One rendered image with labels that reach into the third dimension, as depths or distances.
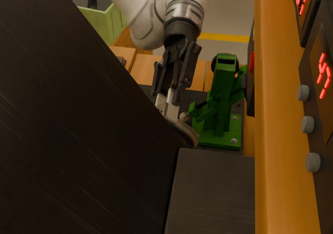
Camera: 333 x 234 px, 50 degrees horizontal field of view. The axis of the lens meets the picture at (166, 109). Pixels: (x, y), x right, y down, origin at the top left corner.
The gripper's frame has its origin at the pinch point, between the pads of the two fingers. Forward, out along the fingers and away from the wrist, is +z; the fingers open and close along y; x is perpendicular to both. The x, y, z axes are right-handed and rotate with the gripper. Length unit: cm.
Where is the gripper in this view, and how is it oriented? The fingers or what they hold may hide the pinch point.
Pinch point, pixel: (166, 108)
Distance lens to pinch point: 72.1
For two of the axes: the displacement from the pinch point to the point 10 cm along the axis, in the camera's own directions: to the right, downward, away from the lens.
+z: -1.7, 8.7, -4.7
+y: 6.5, -2.6, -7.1
